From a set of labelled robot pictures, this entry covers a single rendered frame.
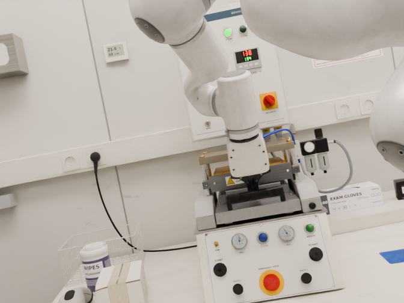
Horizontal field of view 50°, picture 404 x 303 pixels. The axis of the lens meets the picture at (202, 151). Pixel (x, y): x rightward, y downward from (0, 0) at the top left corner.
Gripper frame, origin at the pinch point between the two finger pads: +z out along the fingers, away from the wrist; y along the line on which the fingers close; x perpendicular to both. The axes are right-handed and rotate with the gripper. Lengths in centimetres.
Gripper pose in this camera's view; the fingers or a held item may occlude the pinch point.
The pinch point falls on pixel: (253, 187)
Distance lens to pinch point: 118.2
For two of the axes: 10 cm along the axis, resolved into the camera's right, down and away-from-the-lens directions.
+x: 0.0, -4.0, 9.2
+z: 2.0, 9.0, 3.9
